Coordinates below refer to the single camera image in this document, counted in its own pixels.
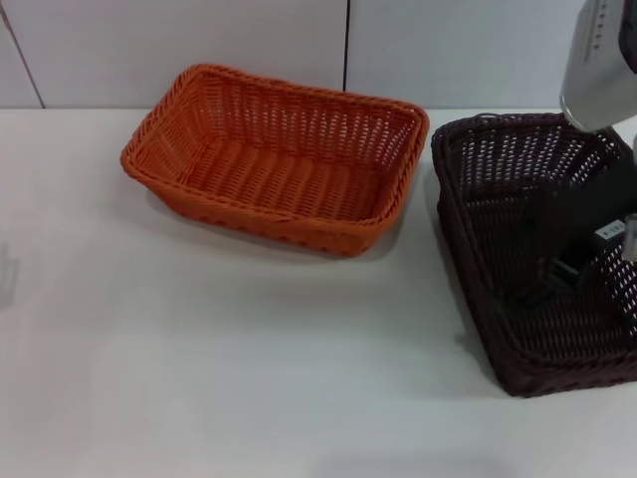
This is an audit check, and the dark brown woven plastic basket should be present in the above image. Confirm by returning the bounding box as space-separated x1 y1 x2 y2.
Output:
430 112 637 398

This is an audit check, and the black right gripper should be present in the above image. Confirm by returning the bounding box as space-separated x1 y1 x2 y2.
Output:
500 142 637 310

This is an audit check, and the orange woven plastic basket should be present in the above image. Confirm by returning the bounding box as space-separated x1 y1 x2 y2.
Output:
117 63 432 259

